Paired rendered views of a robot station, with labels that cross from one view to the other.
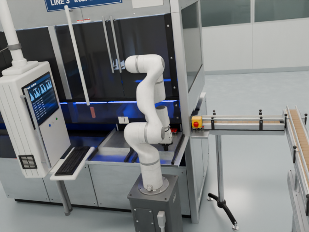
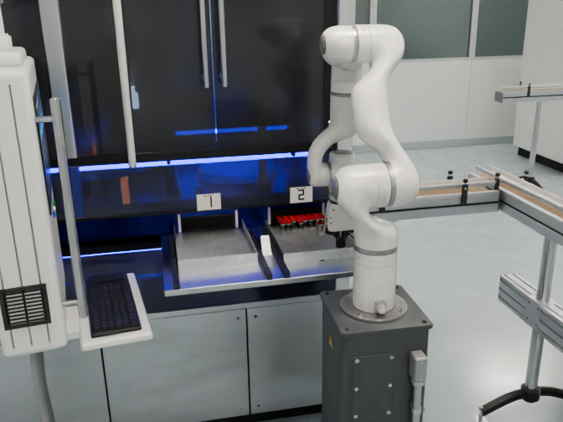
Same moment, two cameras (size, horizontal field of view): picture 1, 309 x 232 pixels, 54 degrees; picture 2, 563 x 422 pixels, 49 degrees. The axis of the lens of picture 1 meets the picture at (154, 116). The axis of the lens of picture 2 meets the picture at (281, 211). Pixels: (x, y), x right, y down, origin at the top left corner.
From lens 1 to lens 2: 1.16 m
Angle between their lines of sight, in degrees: 29
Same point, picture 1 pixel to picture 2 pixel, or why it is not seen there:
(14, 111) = (11, 160)
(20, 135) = (18, 230)
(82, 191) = (69, 402)
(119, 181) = (178, 354)
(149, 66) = (384, 44)
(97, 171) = not seen: hidden behind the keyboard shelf
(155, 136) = (412, 185)
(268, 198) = (436, 348)
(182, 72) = not seen: hidden behind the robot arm
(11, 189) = not seen: outside the picture
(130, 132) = (359, 182)
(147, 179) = (379, 289)
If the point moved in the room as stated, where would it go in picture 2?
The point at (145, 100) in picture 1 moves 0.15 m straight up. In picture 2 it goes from (384, 114) to (386, 55)
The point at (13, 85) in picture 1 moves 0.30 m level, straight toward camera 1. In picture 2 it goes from (24, 87) to (109, 96)
